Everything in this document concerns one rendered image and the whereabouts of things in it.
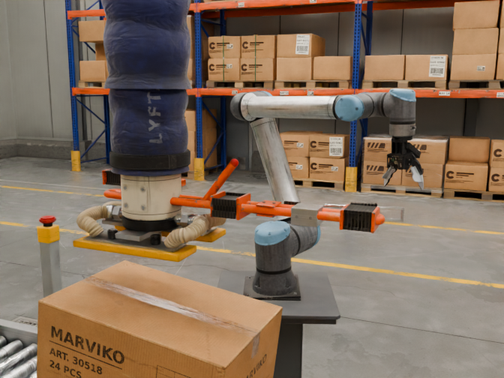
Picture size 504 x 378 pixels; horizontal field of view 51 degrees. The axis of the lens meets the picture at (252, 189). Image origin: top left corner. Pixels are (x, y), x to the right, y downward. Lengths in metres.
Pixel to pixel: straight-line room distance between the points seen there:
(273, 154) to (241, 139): 8.14
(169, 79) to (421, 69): 7.12
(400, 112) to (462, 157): 6.92
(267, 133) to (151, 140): 0.98
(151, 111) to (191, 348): 0.62
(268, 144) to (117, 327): 1.14
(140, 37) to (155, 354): 0.81
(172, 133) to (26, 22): 12.13
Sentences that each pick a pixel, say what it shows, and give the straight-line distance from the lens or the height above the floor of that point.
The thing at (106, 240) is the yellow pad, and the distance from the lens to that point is 1.52.
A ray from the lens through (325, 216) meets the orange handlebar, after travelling 1.32.
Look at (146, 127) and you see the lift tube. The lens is 1.42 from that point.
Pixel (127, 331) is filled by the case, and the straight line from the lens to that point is 1.48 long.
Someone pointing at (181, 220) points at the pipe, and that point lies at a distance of 1.49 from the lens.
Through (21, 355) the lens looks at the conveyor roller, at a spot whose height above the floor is 0.54.
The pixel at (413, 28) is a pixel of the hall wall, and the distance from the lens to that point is 9.73.
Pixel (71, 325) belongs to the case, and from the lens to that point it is 1.59.
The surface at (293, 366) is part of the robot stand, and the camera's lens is 2.34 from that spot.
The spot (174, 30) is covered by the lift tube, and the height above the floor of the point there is 1.75.
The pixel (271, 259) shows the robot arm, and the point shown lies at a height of 0.92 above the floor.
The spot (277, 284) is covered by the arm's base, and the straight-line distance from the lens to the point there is 2.21.
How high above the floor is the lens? 1.60
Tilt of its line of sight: 11 degrees down
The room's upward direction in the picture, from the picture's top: straight up
